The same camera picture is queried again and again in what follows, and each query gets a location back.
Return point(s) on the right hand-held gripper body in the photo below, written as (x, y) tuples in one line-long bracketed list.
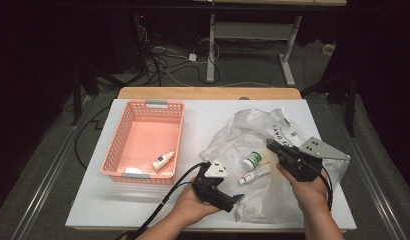
[(299, 163)]

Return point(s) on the person's left hand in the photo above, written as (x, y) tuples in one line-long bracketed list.
[(193, 208)]

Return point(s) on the dark table grommet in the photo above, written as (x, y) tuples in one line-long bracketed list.
[(244, 98)]

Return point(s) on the metal floor rail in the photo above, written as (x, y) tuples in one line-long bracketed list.
[(369, 180), (43, 180)]

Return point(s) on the white bottle green label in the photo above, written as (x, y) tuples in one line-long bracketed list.
[(251, 161)]

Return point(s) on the clear plastic bag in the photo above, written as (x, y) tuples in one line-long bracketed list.
[(246, 133)]

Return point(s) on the pink plastic basket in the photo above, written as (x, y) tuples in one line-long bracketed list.
[(146, 140)]

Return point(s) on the small white box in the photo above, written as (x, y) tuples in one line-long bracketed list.
[(328, 49)]

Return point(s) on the white board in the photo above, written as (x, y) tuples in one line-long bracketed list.
[(199, 133)]

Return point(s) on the person's right hand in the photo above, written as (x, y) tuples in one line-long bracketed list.
[(309, 195)]

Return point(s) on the white power adapter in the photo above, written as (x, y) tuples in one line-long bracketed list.
[(192, 57)]

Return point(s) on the white table frame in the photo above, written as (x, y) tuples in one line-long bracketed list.
[(246, 30)]

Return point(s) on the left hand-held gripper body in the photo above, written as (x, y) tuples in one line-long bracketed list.
[(208, 188)]

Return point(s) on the small white round lid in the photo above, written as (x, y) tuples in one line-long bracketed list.
[(131, 170)]

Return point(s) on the black stand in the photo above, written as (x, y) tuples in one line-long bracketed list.
[(350, 106), (76, 100)]

